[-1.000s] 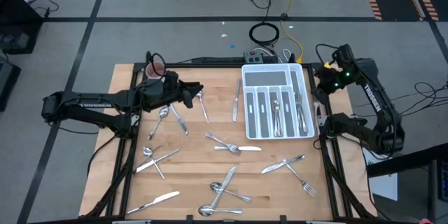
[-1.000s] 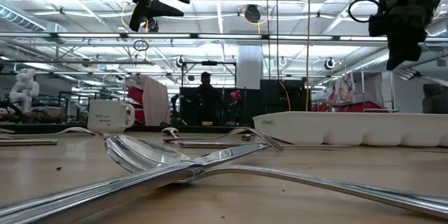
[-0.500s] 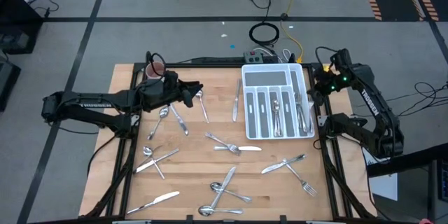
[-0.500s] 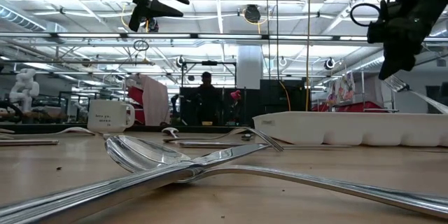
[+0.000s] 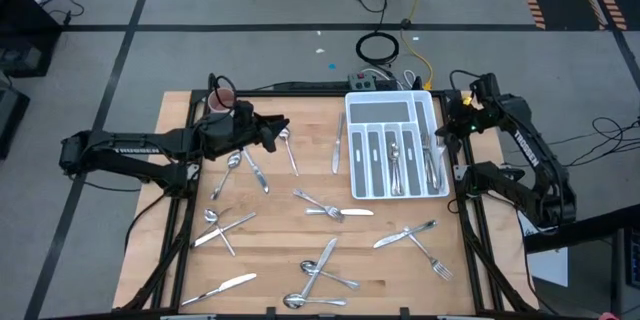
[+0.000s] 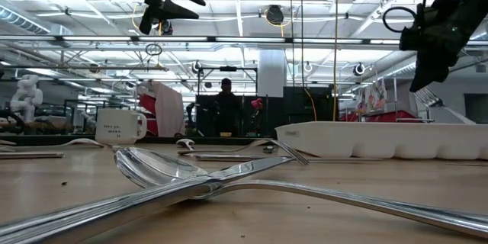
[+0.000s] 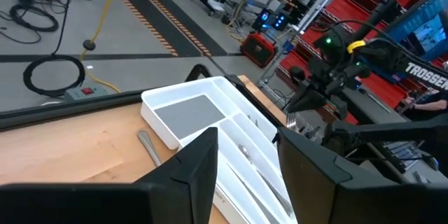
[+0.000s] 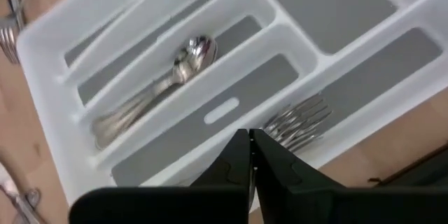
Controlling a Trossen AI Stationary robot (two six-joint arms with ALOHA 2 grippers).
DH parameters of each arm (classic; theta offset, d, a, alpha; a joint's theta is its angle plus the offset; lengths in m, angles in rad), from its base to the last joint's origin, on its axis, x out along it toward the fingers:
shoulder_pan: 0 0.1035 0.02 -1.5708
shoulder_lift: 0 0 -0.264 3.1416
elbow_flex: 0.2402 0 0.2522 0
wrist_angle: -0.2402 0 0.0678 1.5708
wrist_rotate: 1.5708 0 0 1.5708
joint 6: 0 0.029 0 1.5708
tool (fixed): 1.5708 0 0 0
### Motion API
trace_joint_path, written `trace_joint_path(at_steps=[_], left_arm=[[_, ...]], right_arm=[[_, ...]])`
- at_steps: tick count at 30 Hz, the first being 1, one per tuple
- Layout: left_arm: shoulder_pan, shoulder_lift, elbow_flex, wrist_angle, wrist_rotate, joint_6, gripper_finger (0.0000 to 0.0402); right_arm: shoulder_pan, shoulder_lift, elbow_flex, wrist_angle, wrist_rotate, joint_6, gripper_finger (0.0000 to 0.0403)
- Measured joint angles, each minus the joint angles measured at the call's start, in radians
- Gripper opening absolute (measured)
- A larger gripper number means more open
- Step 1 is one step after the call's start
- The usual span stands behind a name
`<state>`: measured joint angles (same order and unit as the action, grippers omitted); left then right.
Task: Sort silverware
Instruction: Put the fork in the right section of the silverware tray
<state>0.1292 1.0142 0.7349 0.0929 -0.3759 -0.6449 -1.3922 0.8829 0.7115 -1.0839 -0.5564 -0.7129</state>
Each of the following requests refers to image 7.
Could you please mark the white cutlery tray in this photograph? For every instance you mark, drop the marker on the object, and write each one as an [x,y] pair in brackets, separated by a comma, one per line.
[189,115]

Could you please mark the silver fork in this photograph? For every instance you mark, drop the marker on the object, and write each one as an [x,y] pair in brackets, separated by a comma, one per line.
[291,119]
[252,120]

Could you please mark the yellow tape band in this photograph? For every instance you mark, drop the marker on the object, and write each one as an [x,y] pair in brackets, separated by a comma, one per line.
[356,45]

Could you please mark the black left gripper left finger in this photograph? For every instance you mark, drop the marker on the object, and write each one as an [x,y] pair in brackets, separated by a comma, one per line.
[105,203]

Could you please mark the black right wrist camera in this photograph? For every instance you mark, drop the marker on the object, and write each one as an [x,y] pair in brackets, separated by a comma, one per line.
[332,43]

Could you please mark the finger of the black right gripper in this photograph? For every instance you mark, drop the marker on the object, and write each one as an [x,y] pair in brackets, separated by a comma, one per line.
[340,106]
[306,99]

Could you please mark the orange black hazard tape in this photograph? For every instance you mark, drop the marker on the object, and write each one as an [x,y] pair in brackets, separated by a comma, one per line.
[180,24]
[147,21]

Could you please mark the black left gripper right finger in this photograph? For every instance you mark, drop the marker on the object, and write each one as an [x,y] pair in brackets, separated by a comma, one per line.
[350,203]

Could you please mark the black workbench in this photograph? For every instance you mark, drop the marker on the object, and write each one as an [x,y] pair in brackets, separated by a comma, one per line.
[371,105]

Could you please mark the blue screen monitor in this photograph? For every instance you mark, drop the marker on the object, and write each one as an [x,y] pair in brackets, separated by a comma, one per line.
[420,24]

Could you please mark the black computer blue lights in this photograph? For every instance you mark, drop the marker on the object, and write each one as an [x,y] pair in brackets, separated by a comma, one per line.
[280,22]
[262,19]

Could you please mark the silver spoon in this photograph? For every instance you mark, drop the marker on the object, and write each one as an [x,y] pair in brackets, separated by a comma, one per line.
[246,152]
[273,189]

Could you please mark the red black power station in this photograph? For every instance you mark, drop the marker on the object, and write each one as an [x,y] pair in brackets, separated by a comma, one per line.
[257,49]

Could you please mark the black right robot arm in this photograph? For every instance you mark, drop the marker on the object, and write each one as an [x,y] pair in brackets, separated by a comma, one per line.
[385,131]

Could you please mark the person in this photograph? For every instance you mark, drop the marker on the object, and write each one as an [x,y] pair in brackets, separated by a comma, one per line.
[434,105]

